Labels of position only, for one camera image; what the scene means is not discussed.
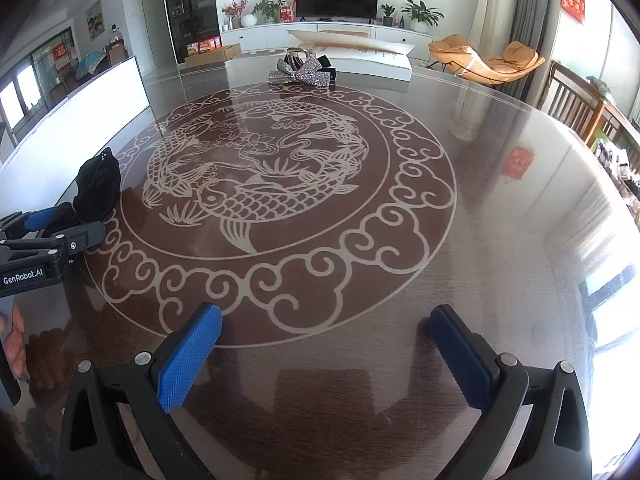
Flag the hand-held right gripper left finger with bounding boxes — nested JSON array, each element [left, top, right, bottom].
[[52, 301, 224, 480]]

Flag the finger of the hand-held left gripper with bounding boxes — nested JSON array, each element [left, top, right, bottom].
[[42, 220, 107, 262], [0, 202, 74, 242]]

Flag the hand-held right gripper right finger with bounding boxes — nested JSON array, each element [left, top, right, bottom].
[[430, 303, 594, 480]]

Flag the black cloth pouch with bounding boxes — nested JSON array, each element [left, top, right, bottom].
[[50, 147, 123, 241]]

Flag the person's left hand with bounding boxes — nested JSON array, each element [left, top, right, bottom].
[[0, 304, 29, 382]]

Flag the white board panel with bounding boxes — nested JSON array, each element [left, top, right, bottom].
[[0, 54, 151, 222]]

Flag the red window sticker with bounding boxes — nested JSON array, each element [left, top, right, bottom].
[[51, 42, 74, 74]]

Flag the blue cloth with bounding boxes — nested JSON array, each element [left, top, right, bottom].
[[74, 48, 109, 81]]

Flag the white door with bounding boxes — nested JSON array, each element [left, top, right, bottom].
[[138, 0, 164, 69]]

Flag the cardboard box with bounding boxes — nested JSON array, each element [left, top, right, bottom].
[[183, 36, 242, 67]]

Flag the black display cabinet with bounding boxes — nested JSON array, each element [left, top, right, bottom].
[[159, 0, 222, 64]]

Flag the silver sequin bow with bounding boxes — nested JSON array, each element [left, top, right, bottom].
[[267, 57, 331, 86]]

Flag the red flowers in vase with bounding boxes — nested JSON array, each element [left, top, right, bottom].
[[221, 0, 250, 30]]

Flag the white television cabinet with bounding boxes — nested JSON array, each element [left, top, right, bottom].
[[220, 19, 435, 54]]

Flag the wooden chair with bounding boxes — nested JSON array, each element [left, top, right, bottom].
[[547, 62, 640, 152]]

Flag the clear claw hair clip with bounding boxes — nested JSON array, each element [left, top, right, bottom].
[[285, 46, 319, 69]]

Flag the leafy green potted plant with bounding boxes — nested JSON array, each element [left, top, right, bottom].
[[251, 0, 286, 25]]

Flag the orange lounge chair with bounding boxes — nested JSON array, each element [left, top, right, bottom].
[[428, 34, 546, 87]]

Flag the small black box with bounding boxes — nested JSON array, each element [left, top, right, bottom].
[[317, 54, 339, 84]]

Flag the white coffee table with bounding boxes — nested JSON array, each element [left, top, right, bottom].
[[224, 51, 414, 82]]

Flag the white long package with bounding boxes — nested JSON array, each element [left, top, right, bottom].
[[285, 27, 416, 57]]

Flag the grey curtain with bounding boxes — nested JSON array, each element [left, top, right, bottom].
[[514, 0, 556, 107]]

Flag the large potted plant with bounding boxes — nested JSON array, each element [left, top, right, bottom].
[[400, 0, 445, 32]]

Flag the wall painting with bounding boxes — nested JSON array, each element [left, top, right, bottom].
[[85, 0, 105, 41]]

